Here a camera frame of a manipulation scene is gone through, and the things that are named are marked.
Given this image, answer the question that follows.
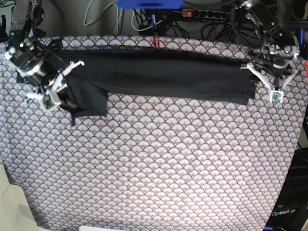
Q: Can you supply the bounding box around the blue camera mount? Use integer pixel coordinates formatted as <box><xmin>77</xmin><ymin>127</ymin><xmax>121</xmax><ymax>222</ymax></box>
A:
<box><xmin>116</xmin><ymin>0</ymin><xmax>184</xmax><ymax>9</ymax></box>

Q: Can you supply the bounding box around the fan-patterned tablecloth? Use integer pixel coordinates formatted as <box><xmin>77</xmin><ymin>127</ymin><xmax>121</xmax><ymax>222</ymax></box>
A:
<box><xmin>0</xmin><ymin>35</ymin><xmax>308</xmax><ymax>231</ymax></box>

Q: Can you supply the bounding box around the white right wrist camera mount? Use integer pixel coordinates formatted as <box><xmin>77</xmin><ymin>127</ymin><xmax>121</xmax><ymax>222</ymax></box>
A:
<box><xmin>26</xmin><ymin>60</ymin><xmax>85</xmax><ymax>111</ymax></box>

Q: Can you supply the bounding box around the red table clamp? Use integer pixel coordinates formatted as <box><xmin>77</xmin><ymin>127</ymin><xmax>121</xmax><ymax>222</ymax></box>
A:
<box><xmin>153</xmin><ymin>36</ymin><xmax>160</xmax><ymax>50</ymax></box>

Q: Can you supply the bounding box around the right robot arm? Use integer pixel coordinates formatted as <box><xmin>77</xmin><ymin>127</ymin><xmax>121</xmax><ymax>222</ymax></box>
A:
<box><xmin>4</xmin><ymin>0</ymin><xmax>84</xmax><ymax>110</ymax></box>

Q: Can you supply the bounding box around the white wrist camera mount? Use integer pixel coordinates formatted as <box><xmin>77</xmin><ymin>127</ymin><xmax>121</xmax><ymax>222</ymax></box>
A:
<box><xmin>26</xmin><ymin>60</ymin><xmax>85</xmax><ymax>111</ymax></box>
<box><xmin>240</xmin><ymin>63</ymin><xmax>298</xmax><ymax>103</ymax></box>

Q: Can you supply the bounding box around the red clamp right edge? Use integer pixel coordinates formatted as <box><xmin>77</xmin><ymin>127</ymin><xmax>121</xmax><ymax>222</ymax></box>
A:
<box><xmin>305</xmin><ymin>60</ymin><xmax>308</xmax><ymax>77</ymax></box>

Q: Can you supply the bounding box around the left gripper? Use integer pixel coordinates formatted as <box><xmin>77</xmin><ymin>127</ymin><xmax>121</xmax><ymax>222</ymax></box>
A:
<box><xmin>250</xmin><ymin>61</ymin><xmax>296</xmax><ymax>89</ymax></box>

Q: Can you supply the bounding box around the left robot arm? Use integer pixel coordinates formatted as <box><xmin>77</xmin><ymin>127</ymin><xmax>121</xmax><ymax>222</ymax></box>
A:
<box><xmin>230</xmin><ymin>0</ymin><xmax>300</xmax><ymax>90</ymax></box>

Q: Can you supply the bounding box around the dark navy T-shirt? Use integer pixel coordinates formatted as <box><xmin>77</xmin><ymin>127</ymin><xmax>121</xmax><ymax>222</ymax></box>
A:
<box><xmin>60</xmin><ymin>50</ymin><xmax>256</xmax><ymax>118</ymax></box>

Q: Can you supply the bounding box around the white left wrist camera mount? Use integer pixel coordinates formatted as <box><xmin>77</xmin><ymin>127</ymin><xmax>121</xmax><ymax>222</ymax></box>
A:
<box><xmin>240</xmin><ymin>63</ymin><xmax>298</xmax><ymax>103</ymax></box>

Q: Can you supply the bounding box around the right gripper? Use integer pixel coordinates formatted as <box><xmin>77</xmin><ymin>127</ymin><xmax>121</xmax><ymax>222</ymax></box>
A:
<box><xmin>36</xmin><ymin>64</ymin><xmax>77</xmax><ymax>108</ymax></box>

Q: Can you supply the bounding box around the black power strip red switch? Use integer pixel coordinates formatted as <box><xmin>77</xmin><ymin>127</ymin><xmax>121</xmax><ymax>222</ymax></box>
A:
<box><xmin>180</xmin><ymin>9</ymin><xmax>230</xmax><ymax>20</ymax></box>

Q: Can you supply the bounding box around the black OpenArm box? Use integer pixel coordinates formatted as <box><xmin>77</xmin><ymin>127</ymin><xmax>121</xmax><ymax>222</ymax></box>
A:
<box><xmin>263</xmin><ymin>148</ymin><xmax>308</xmax><ymax>231</ymax></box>

